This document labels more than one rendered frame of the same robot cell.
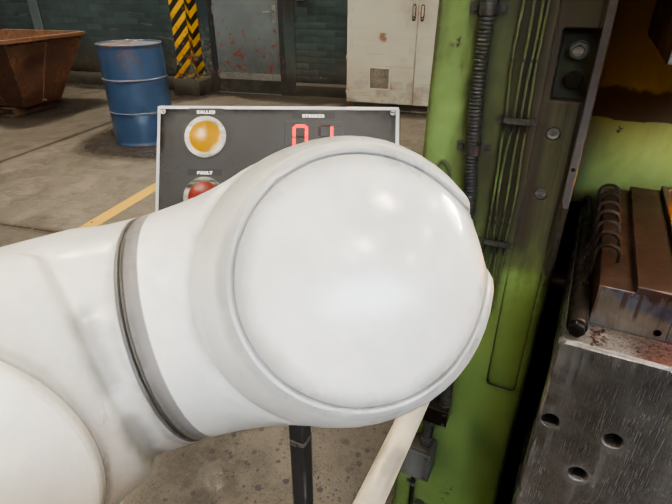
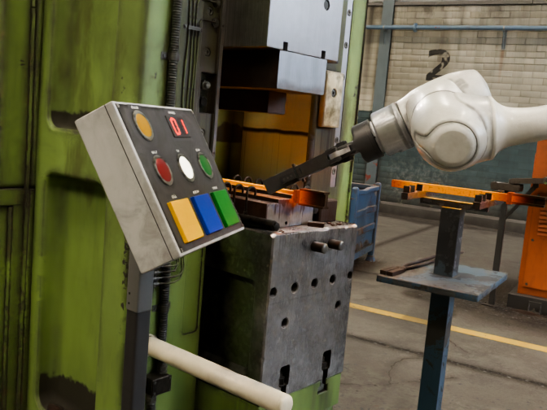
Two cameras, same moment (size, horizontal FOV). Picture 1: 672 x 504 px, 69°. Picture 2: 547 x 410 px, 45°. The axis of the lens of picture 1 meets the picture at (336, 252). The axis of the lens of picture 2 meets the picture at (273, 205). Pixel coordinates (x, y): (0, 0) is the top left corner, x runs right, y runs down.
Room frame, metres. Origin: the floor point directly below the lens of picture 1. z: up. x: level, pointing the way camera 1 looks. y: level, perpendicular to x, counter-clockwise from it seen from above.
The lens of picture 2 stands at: (0.18, 1.24, 1.19)
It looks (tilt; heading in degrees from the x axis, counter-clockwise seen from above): 7 degrees down; 283
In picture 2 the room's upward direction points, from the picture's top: 5 degrees clockwise
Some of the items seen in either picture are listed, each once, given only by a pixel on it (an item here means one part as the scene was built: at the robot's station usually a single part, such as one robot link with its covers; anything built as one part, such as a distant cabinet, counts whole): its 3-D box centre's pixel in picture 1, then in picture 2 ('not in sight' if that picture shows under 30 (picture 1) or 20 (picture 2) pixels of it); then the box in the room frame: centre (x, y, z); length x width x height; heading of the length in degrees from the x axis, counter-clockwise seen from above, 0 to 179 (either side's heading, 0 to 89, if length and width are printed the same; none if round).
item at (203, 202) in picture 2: not in sight; (205, 214); (0.59, 0.08, 1.01); 0.07 x 0.05 x 0.07; 88
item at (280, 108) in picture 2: not in sight; (237, 100); (0.75, -0.59, 1.24); 0.30 x 0.07 x 0.06; 153
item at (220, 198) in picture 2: not in sight; (223, 208); (0.58, -0.02, 1.01); 0.07 x 0.05 x 0.07; 88
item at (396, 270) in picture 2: not in sight; (426, 260); (0.17, -0.99, 0.77); 0.60 x 0.04 x 0.01; 68
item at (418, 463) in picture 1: (414, 452); not in sight; (0.80, -0.19, 0.36); 0.09 x 0.07 x 0.12; 63
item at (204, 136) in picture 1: (205, 136); (142, 125); (0.68, 0.18, 1.16); 0.05 x 0.03 x 0.04; 63
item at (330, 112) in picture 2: not in sight; (330, 99); (0.51, -0.80, 1.27); 0.09 x 0.02 x 0.17; 63
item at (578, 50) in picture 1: (575, 65); (204, 93); (0.76, -0.35, 1.24); 0.03 x 0.03 x 0.07; 63
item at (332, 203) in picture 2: not in sight; (312, 207); (0.51, -0.64, 0.95); 0.12 x 0.08 x 0.06; 153
